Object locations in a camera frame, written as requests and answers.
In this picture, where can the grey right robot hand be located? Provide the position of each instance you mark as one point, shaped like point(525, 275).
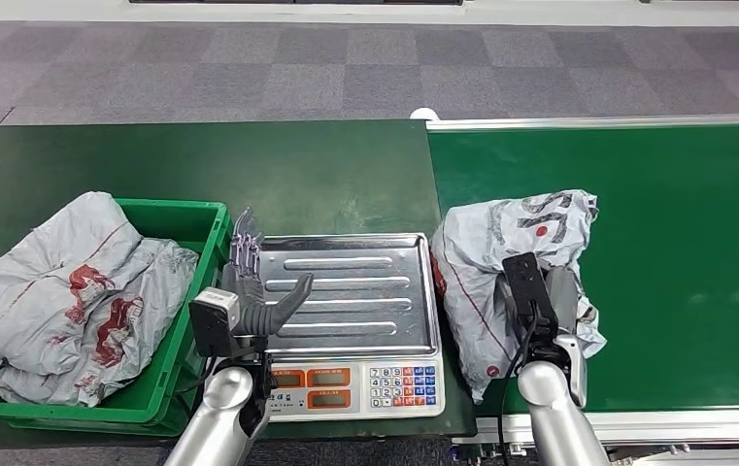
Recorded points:
point(565, 299)

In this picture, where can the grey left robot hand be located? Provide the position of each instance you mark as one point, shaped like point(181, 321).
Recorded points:
point(247, 302)

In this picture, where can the grey package with black print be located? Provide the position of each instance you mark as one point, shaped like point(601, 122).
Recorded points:
point(485, 257)

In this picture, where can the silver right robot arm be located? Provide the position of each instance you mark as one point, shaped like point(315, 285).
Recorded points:
point(555, 418)

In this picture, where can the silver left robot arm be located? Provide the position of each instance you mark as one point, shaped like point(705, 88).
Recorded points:
point(224, 411)

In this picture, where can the green plastic basket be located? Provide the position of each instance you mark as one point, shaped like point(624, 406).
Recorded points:
point(169, 225)

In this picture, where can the electronic scale with steel tray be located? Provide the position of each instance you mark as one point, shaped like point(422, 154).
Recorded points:
point(356, 289)

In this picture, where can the green belt conveyor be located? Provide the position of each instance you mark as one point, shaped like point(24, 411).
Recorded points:
point(697, 257)

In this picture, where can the white round conveyor end cap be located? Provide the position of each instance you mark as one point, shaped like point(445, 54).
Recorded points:
point(424, 114)

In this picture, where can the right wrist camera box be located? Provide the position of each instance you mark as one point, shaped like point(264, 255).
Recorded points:
point(530, 289)

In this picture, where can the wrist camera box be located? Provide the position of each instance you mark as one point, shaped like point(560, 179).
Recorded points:
point(211, 321)
point(530, 289)

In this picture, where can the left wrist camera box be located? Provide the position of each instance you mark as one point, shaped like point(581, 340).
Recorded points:
point(211, 321)

